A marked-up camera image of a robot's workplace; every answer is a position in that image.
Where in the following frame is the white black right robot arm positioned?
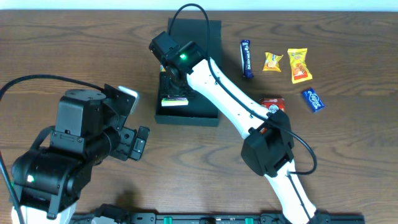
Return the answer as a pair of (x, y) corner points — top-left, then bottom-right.
(149, 32), (317, 223)

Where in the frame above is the black gift box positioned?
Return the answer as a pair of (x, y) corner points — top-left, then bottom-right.
(154, 19), (222, 127)

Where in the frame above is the green Pretz snack box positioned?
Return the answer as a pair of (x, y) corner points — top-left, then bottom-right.
(159, 65), (189, 107)

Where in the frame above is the small yellow snack packet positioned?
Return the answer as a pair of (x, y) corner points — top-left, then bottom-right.
(262, 52), (283, 72)

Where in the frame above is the long yellow orange snack packet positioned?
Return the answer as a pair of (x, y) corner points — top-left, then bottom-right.
(287, 49), (313, 84)

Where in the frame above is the red Hello Panda box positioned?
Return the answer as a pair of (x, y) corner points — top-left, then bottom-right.
(258, 97), (286, 134)

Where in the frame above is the blue Eclipse mint tin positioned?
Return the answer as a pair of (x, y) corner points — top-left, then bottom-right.
(302, 88), (325, 113)

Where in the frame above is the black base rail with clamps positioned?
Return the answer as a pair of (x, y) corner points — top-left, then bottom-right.
(68, 203), (365, 224)

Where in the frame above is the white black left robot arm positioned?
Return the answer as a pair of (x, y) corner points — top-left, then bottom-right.
(11, 85), (149, 223)

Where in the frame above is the blue Dairy Milk chocolate bar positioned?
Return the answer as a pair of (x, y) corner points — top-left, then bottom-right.
(240, 40), (254, 79)

